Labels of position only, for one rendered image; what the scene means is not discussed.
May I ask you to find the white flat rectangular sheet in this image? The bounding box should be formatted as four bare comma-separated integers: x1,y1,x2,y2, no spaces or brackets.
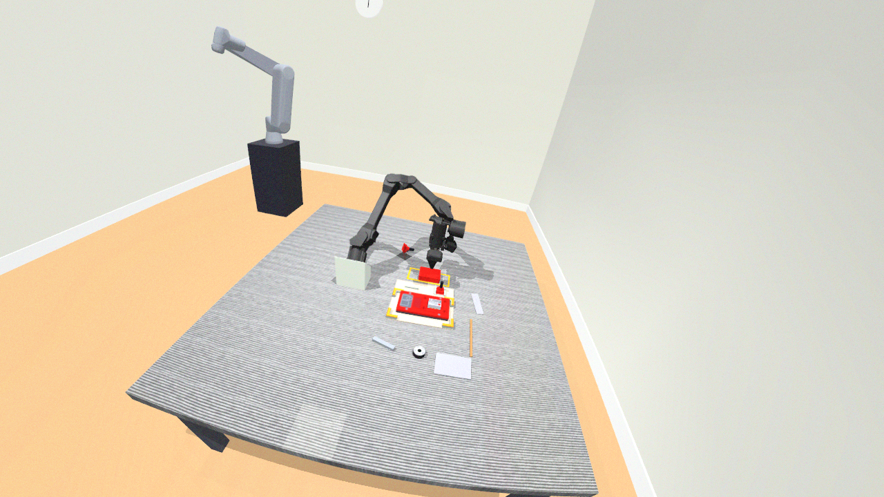
434,353,471,380

